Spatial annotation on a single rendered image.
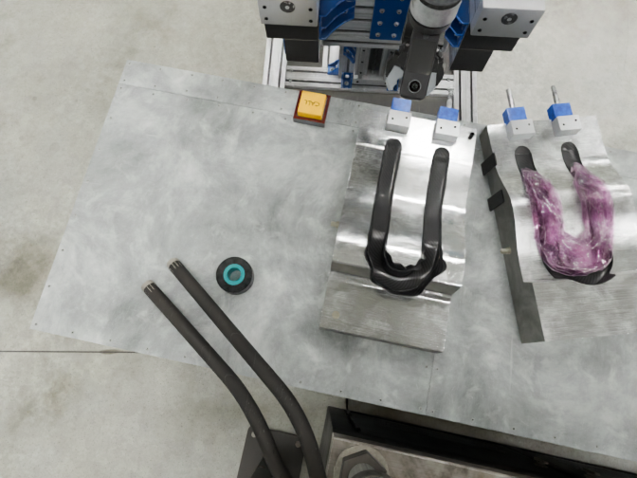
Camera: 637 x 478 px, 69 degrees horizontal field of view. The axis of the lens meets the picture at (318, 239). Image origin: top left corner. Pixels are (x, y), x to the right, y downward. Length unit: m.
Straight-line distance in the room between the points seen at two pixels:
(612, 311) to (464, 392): 0.33
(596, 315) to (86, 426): 1.71
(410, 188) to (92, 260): 0.74
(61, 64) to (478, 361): 2.17
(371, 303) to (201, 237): 0.42
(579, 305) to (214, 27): 1.96
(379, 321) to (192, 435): 1.10
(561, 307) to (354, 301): 0.41
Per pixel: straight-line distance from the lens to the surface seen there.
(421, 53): 0.85
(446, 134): 1.07
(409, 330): 0.99
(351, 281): 0.98
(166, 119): 1.24
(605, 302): 1.08
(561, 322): 1.04
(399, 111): 1.07
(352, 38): 1.42
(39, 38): 2.68
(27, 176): 2.34
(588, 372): 1.18
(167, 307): 1.04
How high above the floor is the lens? 1.83
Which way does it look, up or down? 75 degrees down
